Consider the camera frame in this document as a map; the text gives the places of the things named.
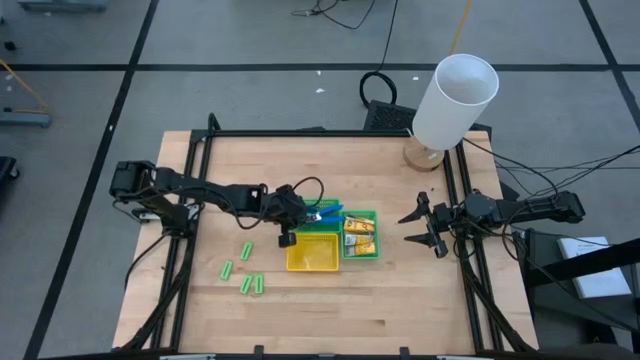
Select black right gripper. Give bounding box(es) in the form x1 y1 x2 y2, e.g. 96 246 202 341
397 191 474 260

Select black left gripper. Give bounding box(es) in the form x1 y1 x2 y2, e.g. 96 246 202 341
264 184 314 250

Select blue-handled pliers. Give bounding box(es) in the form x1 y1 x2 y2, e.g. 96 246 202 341
305 202 346 225

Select green plastic basket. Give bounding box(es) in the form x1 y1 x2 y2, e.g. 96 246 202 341
341 209 382 262
298 198 342 235

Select yellow plastic basket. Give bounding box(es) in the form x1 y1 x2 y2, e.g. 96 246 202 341
285 231 341 273

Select black mesh box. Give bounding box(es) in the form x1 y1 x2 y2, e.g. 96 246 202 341
363 99 417 132

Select white shade wooden base lamp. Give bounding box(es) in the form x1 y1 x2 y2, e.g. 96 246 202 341
402 53 501 173

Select black side cart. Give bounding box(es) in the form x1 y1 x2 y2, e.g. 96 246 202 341
519 227 640 334

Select black beam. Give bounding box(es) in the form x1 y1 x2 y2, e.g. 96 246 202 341
524 238 640 290

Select white book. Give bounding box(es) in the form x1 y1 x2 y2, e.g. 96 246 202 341
557 235 633 300

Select black chair base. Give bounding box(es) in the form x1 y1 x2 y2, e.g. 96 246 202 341
0 155 21 194

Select grey floor platform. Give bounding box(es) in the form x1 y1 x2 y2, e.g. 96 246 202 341
18 0 109 13

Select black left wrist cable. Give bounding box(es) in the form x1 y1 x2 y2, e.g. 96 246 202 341
292 175 326 207

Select black aluminium table frame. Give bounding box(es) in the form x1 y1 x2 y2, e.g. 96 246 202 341
112 112 539 354

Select black hanging coiled cable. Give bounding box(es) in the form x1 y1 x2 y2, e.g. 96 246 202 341
358 0 401 109

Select yellow hanging cable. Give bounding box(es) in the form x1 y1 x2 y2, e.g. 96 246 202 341
448 0 475 56

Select black floor cable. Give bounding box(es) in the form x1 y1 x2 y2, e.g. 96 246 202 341
291 0 381 30

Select grey base plate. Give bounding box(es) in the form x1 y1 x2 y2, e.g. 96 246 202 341
0 108 53 127

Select thin yellow cable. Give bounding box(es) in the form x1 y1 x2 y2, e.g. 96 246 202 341
0 58 51 115

